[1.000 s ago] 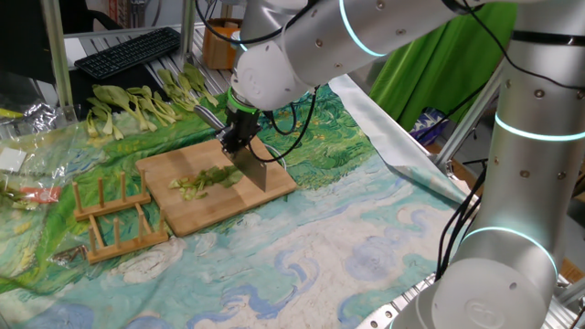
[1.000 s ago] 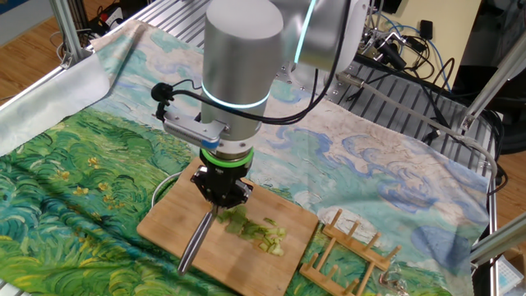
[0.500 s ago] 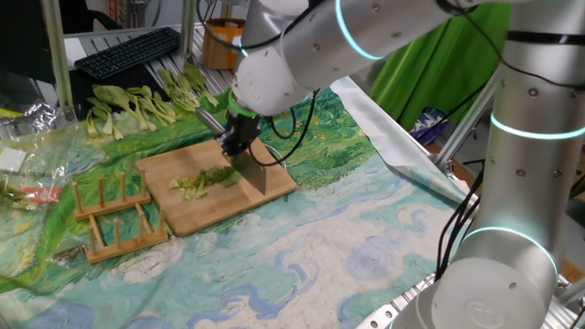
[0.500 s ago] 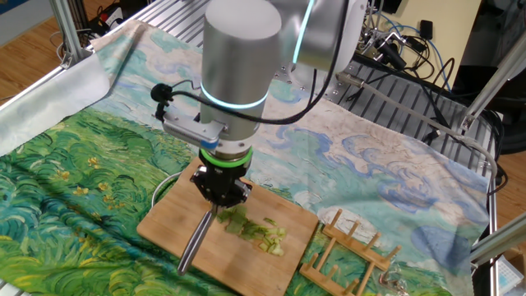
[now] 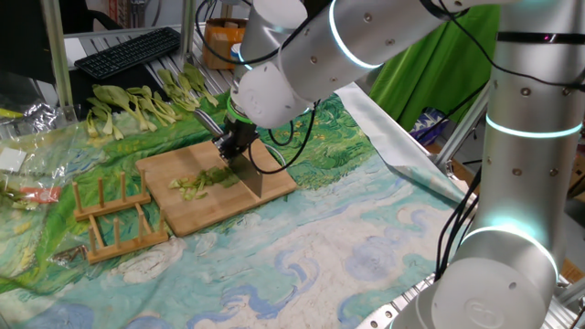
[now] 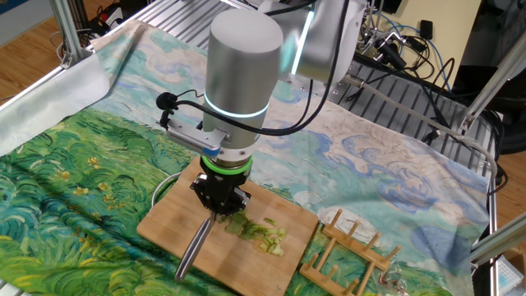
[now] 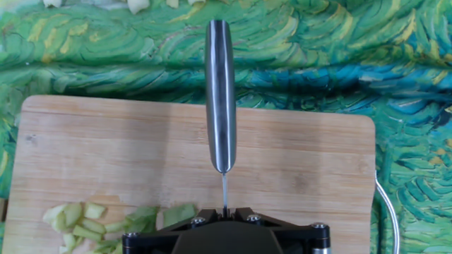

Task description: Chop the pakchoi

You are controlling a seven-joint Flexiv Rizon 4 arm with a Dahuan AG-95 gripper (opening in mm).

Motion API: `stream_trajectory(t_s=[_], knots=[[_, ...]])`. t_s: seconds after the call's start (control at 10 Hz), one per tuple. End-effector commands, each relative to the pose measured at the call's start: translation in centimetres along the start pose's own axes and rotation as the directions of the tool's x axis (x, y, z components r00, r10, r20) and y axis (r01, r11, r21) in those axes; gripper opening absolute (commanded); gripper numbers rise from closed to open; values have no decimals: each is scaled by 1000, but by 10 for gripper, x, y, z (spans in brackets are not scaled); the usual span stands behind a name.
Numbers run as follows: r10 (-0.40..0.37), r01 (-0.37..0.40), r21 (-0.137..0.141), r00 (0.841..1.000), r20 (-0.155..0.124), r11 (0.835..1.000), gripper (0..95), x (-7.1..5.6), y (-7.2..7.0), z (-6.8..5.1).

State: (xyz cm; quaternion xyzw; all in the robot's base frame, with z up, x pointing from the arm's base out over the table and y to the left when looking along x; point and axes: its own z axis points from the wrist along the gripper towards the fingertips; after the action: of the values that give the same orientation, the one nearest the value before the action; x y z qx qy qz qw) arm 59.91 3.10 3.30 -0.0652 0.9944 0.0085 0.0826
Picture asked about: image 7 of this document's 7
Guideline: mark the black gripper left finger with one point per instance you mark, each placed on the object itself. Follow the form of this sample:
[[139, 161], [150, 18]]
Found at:
[[152, 243]]

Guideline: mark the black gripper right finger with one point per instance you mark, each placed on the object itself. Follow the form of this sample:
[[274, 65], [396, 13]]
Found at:
[[303, 243]]

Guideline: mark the steel cleaver knife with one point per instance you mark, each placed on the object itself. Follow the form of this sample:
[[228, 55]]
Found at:
[[220, 106]]

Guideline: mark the pakchoi leaf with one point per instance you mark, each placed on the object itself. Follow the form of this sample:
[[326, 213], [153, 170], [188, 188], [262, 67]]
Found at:
[[138, 5], [172, 3]]

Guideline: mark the bamboo cutting board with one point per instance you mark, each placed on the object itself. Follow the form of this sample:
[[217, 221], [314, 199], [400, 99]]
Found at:
[[300, 158]]

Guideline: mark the painted landscape tablecloth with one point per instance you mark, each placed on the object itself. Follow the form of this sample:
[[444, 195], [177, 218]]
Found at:
[[318, 46]]

